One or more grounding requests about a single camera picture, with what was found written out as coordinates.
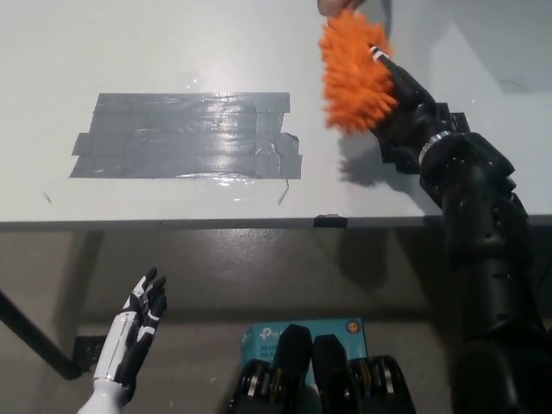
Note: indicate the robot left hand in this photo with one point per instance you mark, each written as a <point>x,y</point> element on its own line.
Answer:
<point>138,328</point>

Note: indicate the orange microfibre duster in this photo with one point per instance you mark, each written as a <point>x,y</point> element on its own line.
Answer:
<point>353,82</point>

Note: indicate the black table leg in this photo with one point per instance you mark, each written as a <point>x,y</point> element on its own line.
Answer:
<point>36,334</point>

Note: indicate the grey duct tape patch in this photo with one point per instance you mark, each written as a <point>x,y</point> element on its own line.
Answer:
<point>185,136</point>

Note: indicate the person hand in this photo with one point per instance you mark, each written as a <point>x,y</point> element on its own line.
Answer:
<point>332,5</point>

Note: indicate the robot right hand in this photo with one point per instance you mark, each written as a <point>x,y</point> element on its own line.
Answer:
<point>412,112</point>

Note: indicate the teal router box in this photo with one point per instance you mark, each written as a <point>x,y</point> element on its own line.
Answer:
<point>263,338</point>

